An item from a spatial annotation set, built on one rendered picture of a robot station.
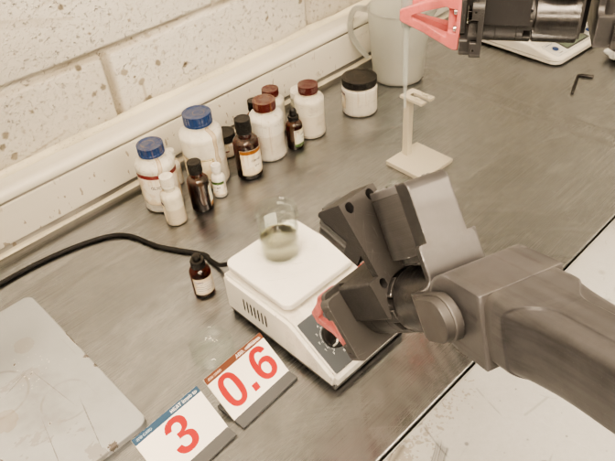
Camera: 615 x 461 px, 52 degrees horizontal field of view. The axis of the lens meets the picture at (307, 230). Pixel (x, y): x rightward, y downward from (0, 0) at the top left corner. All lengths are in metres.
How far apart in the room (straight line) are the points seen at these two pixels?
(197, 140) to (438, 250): 0.62
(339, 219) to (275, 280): 0.26
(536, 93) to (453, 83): 0.16
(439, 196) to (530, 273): 0.10
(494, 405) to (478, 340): 0.34
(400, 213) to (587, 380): 0.20
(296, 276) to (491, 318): 0.40
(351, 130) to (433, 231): 0.73
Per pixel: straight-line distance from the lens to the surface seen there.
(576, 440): 0.77
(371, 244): 0.54
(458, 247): 0.49
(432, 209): 0.49
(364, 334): 0.59
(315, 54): 1.32
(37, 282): 1.01
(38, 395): 0.85
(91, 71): 1.08
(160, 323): 0.88
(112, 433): 0.78
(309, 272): 0.78
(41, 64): 1.04
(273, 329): 0.79
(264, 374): 0.78
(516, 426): 0.76
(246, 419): 0.76
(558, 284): 0.42
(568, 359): 0.39
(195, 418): 0.75
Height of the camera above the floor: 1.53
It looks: 40 degrees down
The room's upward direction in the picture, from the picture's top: 5 degrees counter-clockwise
